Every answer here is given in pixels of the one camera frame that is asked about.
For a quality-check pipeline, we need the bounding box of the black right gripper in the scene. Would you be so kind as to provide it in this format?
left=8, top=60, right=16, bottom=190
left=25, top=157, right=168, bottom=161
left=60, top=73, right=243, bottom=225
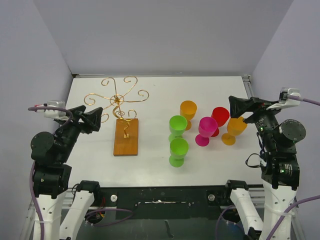
left=229, top=94, right=285, bottom=149

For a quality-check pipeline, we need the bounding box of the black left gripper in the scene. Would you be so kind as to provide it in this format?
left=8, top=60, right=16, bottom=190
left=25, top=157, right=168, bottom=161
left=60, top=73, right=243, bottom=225
left=57, top=104, right=102, bottom=162

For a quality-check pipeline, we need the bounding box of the gold wire wine glass rack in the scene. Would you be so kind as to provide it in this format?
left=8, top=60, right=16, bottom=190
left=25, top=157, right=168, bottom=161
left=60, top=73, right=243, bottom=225
left=83, top=76, right=150, bottom=157

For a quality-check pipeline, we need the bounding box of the orange plastic wine glass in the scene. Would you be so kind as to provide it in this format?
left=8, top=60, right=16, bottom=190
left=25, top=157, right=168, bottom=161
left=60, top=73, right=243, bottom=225
left=180, top=100, right=197, bottom=131
left=221, top=116, right=247, bottom=146

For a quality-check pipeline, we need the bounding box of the green plastic wine glass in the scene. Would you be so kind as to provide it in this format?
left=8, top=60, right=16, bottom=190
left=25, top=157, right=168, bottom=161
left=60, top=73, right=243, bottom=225
left=168, top=115, right=188, bottom=142
left=169, top=137, right=189, bottom=168

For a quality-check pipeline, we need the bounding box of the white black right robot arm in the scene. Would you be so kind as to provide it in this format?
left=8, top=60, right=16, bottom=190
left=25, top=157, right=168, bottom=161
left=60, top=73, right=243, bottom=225
left=222, top=96, right=306, bottom=240

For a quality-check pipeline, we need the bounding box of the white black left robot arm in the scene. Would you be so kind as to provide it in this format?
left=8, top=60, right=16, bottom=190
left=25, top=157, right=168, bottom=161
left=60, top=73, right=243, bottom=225
left=28, top=102, right=103, bottom=240

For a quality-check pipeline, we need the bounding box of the red plastic wine glass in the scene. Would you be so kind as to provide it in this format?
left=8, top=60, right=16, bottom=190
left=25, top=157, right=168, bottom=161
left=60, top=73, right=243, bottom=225
left=211, top=106, right=230, bottom=137

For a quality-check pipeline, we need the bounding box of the pink plastic wine glass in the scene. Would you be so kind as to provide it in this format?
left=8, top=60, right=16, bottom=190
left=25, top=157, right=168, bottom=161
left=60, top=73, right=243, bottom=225
left=195, top=116, right=218, bottom=147

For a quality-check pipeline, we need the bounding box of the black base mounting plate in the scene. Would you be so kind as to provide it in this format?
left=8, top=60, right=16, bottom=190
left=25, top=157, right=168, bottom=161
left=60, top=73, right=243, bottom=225
left=89, top=185, right=232, bottom=220

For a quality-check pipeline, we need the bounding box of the aluminium frame rail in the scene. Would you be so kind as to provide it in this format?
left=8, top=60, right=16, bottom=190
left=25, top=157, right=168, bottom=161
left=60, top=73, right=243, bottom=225
left=241, top=74, right=258, bottom=126

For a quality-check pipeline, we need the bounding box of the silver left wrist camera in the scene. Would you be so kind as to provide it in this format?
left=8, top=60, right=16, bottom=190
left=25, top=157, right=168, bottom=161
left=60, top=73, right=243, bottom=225
left=34, top=100, right=67, bottom=119

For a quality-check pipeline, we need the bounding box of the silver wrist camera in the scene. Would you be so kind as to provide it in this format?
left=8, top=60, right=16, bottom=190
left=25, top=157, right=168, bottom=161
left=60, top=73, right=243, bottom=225
left=34, top=100, right=67, bottom=119
left=267, top=87, right=301, bottom=110

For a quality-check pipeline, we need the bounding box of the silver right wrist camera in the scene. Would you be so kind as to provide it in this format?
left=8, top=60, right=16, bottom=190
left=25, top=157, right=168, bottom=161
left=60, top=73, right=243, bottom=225
left=267, top=87, right=301, bottom=110

